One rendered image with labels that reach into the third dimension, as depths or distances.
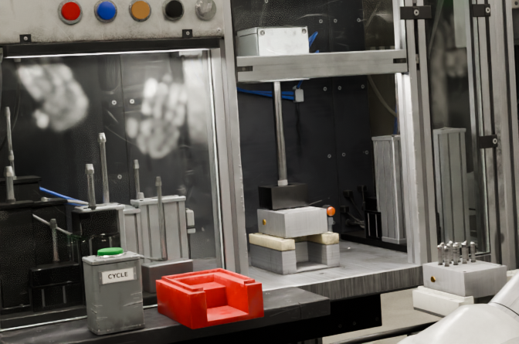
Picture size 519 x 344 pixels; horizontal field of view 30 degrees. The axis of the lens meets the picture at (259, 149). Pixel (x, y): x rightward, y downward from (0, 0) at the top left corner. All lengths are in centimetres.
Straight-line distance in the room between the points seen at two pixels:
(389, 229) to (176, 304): 70
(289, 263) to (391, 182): 33
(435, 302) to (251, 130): 66
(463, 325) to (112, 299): 54
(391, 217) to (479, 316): 82
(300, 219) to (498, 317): 69
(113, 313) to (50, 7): 50
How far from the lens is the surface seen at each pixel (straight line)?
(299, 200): 200
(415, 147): 192
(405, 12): 192
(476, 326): 133
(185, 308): 153
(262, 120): 223
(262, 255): 199
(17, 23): 161
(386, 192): 213
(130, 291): 154
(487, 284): 179
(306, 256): 202
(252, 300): 156
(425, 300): 183
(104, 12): 164
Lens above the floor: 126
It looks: 3 degrees down
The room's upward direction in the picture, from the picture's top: 4 degrees counter-clockwise
